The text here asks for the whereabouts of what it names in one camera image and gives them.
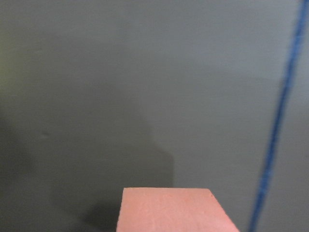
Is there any orange foam block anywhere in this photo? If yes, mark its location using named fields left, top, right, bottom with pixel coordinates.
left=116, top=188, right=238, bottom=232

